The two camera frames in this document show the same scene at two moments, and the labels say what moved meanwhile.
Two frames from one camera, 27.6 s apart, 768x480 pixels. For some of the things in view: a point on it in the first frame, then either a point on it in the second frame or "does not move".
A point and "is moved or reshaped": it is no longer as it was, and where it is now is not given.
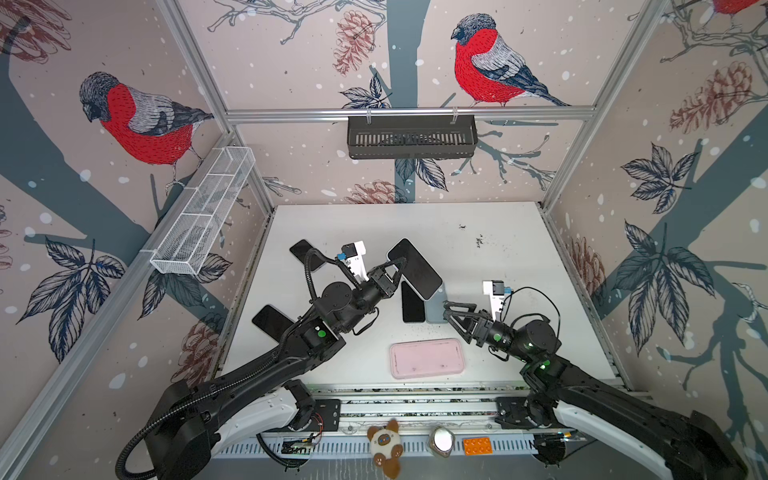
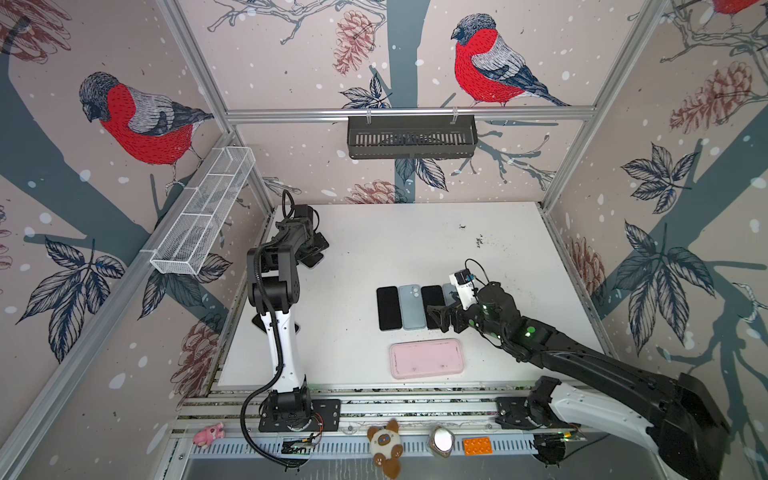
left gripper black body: x=374 y=291 to x=300 y=252
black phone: x=417 y=271 to x=432 y=295
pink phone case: x=415 y=359 does not move
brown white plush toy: x=386 y=447 does not move
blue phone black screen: x=413 y=306 to x=389 y=309
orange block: x=477 y=446 does not move
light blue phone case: x=434 y=307 is moved or reshaped
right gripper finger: x=464 y=326 to x=440 y=315
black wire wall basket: x=415 y=136 does not move
